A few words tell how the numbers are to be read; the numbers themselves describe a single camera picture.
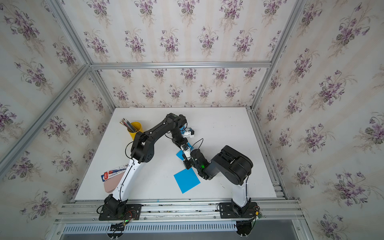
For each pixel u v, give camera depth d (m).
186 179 0.84
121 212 0.65
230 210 0.73
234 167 0.50
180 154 0.93
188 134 0.93
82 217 0.73
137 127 1.00
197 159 0.72
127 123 0.90
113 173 0.84
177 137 0.89
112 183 0.82
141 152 0.65
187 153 0.83
